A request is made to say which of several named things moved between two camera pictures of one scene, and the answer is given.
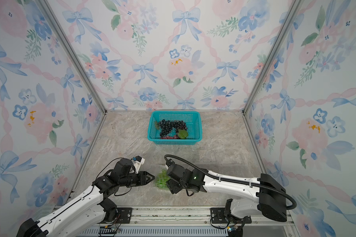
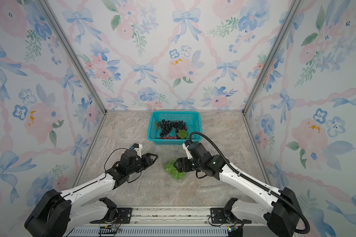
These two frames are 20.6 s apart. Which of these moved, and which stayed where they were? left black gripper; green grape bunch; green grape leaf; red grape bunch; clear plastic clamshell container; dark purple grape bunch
Moved: left black gripper; green grape bunch; clear plastic clamshell container
Stayed: red grape bunch; green grape leaf; dark purple grape bunch
